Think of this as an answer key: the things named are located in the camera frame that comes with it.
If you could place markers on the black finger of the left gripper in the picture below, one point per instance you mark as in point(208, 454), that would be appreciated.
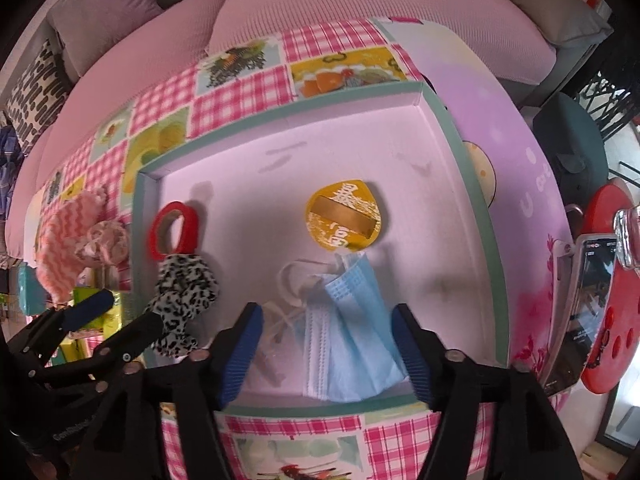
point(132, 339)

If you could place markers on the pink white fuzzy sock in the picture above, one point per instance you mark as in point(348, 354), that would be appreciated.
point(57, 265)

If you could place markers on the pink checkered tablecloth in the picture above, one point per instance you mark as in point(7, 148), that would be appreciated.
point(274, 425)

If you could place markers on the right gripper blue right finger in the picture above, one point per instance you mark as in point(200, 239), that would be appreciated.
point(423, 355)

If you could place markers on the leopard print fabric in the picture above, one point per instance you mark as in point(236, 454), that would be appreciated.
point(185, 288)

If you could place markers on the blue face mask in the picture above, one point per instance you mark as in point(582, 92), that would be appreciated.
point(349, 351)

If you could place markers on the left grey cushion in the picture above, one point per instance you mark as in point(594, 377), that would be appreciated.
point(89, 28)

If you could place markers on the teal chair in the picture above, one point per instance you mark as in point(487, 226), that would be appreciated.
point(572, 143)

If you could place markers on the blue clothing pile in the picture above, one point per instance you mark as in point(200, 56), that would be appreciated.
point(11, 159)

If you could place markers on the beige patterned scrunchie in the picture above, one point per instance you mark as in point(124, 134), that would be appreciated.
point(105, 244)

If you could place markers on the grey sofa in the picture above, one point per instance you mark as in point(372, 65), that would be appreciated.
point(531, 46)

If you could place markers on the red round stool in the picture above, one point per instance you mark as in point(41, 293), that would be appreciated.
point(618, 340)

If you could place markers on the teal shallow tray box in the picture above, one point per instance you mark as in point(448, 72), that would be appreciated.
point(286, 194)

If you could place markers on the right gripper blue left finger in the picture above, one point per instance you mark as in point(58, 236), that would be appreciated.
point(231, 353)

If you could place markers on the red tape roll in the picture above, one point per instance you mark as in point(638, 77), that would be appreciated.
point(175, 231)

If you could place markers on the teal plastic container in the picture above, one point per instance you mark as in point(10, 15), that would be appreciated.
point(32, 297)

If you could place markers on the smartphone on stand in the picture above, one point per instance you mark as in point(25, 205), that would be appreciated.
point(584, 287)

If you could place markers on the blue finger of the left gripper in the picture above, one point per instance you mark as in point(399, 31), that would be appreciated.
point(74, 318)

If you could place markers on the gold round lucky token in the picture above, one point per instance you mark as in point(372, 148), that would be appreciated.
point(344, 215)

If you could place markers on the black white patterned cushion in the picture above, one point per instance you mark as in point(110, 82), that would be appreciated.
point(37, 97)

